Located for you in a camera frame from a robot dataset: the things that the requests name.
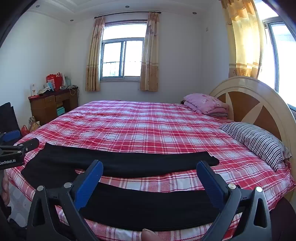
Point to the black curtain rod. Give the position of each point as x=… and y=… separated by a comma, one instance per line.
x=127, y=14

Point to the pale translucent bag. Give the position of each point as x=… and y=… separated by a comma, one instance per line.
x=67, y=81

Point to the striped pillow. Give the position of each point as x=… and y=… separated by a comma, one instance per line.
x=256, y=141

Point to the brown wooden desk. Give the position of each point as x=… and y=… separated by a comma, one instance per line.
x=44, y=109

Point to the black chair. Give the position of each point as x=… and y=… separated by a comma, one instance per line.
x=8, y=118

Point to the red gift bag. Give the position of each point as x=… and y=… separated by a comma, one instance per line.
x=55, y=81

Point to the large side window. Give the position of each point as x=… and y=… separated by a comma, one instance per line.
x=279, y=53

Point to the orange patterned curtain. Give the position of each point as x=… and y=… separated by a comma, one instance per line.
x=242, y=41

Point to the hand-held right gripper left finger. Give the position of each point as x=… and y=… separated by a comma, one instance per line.
x=89, y=185

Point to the beige patterned curtain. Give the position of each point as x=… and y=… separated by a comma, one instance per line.
x=150, y=58
x=93, y=60

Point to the teal box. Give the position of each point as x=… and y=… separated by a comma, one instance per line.
x=60, y=111

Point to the red plaid bed sheet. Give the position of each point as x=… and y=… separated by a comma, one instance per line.
x=138, y=125

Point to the pink folded blanket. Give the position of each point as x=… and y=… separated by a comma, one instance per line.
x=205, y=103

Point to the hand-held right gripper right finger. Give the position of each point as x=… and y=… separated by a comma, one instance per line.
x=209, y=183

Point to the wooden bed headboard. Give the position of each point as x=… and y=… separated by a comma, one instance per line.
x=249, y=104

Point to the person's right hand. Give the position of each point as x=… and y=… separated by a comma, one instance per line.
x=151, y=235

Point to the black pants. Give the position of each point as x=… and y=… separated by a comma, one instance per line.
x=138, y=162

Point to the red plastic bag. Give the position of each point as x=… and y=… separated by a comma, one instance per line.
x=25, y=131

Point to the patterned shopping bag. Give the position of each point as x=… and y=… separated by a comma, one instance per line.
x=34, y=125

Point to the light blue card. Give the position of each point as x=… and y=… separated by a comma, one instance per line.
x=49, y=84

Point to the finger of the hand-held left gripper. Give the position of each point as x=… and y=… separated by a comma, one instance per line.
x=10, y=136
x=29, y=144

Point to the person's left forearm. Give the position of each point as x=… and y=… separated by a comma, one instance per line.
x=4, y=187

